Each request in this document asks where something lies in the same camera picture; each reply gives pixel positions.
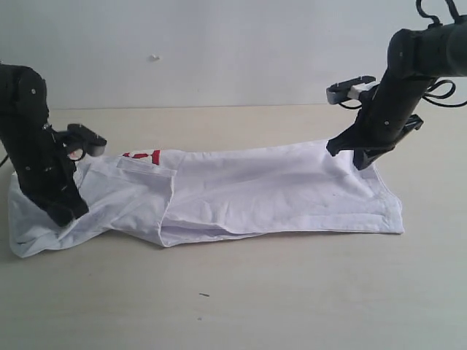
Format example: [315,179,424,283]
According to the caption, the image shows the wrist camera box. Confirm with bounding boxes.
[65,124,107,158]
[326,75,379,105]

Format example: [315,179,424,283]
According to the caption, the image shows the white t-shirt red lettering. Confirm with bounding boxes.
[8,141,404,258]

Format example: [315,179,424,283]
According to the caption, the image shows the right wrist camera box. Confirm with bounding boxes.
[326,75,379,105]

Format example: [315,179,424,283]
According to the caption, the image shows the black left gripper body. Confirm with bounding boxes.
[7,125,84,212]

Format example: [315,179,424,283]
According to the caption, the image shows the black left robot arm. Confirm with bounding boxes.
[1,64,88,227]

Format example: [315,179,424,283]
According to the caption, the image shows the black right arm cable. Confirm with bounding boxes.
[337,0,467,111]

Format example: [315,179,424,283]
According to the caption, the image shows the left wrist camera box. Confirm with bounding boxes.
[65,124,107,158]

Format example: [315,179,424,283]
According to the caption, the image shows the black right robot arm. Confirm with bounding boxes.
[326,23,466,170]

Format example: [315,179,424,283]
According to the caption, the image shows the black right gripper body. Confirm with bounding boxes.
[351,72,423,151]

